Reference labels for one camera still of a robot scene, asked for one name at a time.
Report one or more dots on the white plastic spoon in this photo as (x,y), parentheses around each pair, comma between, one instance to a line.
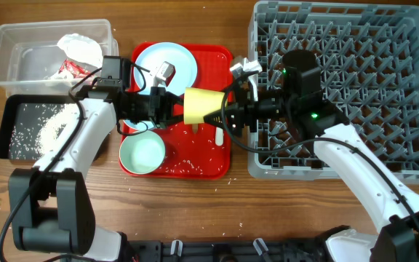
(219,136)

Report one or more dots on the yellow plastic cup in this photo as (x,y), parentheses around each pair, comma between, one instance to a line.
(197,103)

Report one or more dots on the light blue small bowl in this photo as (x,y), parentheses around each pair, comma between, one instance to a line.
(140,126)

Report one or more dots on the light blue plate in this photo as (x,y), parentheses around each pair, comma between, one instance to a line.
(184,62)

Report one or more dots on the red plastic tray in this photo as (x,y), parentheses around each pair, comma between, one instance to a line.
(189,155)

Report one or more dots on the black food waste tray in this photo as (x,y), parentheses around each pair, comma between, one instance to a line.
(10,110)

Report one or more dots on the mint green rice bowl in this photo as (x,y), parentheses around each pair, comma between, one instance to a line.
(143,153)

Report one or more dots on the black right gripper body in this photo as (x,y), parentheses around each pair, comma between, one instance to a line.
(273,104)

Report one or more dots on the brown carrot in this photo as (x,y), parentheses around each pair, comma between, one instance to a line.
(195,128)

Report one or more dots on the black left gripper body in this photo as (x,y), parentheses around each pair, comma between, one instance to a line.
(145,106)

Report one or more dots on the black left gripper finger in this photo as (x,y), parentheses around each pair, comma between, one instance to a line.
(174,120)
(177,100)

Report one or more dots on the white rice pile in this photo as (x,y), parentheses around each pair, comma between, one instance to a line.
(37,127)

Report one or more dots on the white paper napkin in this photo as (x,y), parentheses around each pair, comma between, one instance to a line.
(81,49)

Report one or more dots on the red candy wrapper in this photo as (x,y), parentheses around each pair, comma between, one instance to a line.
(70,70)

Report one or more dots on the grey dishwasher rack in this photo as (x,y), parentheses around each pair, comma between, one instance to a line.
(369,58)

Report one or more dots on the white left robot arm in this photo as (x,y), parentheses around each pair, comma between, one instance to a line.
(50,208)

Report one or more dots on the clear plastic waste bin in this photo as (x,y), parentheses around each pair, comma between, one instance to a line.
(29,55)

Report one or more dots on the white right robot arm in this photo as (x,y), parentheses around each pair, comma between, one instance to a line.
(392,206)

